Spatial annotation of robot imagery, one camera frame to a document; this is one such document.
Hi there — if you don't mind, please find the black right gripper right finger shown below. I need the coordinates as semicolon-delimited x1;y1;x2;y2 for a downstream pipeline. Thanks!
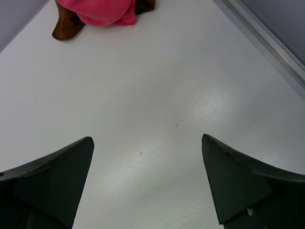
202;134;305;229

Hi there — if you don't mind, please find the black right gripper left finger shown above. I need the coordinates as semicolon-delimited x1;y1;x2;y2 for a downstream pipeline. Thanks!
0;136;94;229

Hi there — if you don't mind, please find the pink microfibre towel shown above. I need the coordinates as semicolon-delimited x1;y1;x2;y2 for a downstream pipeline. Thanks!
58;0;136;27

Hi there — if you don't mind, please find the brown microfibre towel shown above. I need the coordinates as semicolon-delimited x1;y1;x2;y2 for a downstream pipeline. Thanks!
52;0;155;41

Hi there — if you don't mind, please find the aluminium table edge rail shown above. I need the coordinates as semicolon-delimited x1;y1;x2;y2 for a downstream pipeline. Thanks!
215;0;305;97

